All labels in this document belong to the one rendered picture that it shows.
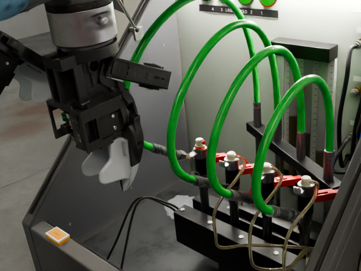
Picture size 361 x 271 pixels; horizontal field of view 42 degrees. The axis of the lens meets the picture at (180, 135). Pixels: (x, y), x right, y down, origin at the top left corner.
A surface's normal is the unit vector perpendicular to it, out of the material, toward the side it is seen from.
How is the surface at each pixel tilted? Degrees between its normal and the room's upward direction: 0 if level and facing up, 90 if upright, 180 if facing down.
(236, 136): 90
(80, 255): 0
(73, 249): 0
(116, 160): 93
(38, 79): 66
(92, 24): 90
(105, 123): 90
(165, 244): 0
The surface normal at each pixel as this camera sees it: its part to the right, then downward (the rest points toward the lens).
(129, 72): 0.74, 0.22
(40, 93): 0.32, -0.02
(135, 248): -0.09, -0.90
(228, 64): -0.69, 0.37
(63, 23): -0.33, 0.45
